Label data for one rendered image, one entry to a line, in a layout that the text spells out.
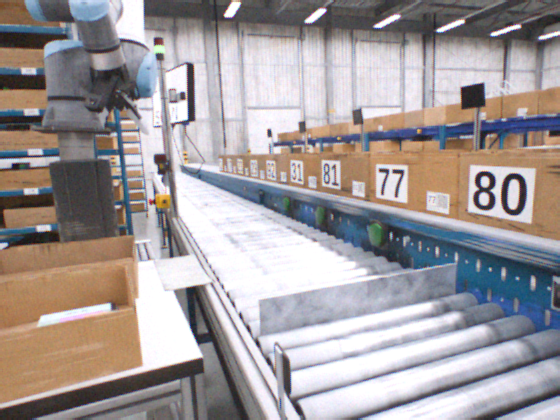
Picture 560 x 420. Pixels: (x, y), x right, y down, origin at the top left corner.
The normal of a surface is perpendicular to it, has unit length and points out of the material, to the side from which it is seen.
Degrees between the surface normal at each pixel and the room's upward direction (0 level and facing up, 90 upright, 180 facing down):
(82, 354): 91
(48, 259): 89
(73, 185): 90
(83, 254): 89
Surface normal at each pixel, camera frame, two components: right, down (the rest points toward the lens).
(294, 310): 0.34, 0.15
